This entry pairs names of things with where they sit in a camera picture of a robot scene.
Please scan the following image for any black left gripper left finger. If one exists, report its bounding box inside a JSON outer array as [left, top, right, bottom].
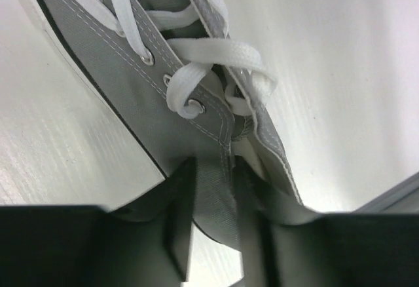
[[1, 157, 196, 286]]

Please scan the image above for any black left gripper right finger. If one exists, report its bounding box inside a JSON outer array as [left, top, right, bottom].
[[232, 161, 418, 286]]

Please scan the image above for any grey canvas sneaker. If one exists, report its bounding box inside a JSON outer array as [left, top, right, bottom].
[[27, 0, 318, 249]]

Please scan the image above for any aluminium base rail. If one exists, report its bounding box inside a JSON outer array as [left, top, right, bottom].
[[356, 172, 419, 214]]

